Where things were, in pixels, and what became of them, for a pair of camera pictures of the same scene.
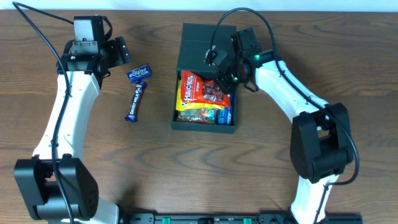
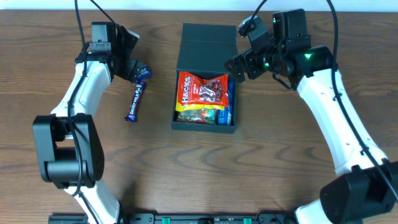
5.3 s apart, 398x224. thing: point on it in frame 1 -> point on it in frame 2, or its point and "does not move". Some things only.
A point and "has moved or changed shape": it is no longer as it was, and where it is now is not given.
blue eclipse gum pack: x=138 y=73 does not move
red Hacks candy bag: x=194 y=89 has moved or changed shape
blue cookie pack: x=225 y=116 does not move
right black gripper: x=226 y=79 -> x=244 y=66
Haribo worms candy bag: x=203 y=115 does not move
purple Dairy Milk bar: x=132 y=115 does not move
